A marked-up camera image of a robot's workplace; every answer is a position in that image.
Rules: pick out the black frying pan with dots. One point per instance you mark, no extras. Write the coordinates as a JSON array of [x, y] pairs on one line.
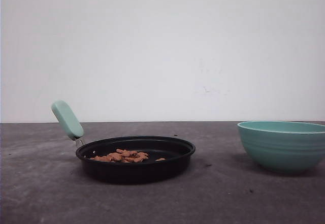
[[168, 157]]

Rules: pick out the teal ceramic bowl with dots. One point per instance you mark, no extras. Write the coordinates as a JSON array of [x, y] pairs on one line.
[[283, 146]]

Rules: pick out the brown beef pieces pile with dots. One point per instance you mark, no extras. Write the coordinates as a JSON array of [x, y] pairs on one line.
[[123, 156]]

